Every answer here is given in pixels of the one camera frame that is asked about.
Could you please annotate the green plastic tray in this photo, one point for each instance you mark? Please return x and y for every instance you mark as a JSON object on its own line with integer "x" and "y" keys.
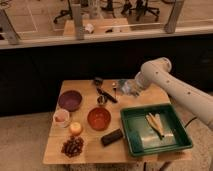
{"x": 134, "y": 120}

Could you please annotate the bunch of red grapes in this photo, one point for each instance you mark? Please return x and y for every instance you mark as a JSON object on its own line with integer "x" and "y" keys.
{"x": 73, "y": 146}

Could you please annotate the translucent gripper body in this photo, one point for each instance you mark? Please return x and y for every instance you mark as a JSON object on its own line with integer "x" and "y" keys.
{"x": 136, "y": 88}

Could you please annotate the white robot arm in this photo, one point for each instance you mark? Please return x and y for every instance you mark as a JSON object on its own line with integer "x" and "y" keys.
{"x": 196, "y": 101}

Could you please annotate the grey towel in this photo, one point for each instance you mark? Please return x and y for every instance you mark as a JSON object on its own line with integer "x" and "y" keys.
{"x": 128, "y": 88}

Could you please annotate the office chair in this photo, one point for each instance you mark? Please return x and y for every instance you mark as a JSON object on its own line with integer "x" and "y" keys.
{"x": 64, "y": 13}

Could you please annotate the banana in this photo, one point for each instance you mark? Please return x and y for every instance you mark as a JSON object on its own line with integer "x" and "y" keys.
{"x": 155, "y": 124}

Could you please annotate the small dark round object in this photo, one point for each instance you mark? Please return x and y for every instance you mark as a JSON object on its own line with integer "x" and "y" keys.
{"x": 98, "y": 81}

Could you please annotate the apple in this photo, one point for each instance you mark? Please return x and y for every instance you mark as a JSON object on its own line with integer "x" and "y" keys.
{"x": 75, "y": 128}

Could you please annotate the small metal cup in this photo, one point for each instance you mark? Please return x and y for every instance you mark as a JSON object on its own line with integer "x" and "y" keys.
{"x": 101, "y": 100}

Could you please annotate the orange bowl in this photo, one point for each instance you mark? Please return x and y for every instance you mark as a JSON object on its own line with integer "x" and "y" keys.
{"x": 99, "y": 118}

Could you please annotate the purple bowl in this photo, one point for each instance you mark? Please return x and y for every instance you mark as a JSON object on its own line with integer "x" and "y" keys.
{"x": 70, "y": 100}

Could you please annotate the dark brown rectangular block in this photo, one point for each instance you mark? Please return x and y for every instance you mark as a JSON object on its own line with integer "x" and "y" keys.
{"x": 111, "y": 137}

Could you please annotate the clear plastic sheet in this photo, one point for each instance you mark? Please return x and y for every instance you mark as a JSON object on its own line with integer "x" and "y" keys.
{"x": 151, "y": 139}

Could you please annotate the blue plastic cup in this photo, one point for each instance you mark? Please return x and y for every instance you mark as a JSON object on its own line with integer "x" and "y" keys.
{"x": 121, "y": 83}

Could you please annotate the metal spoon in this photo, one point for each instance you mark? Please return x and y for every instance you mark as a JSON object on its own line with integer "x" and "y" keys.
{"x": 114, "y": 86}

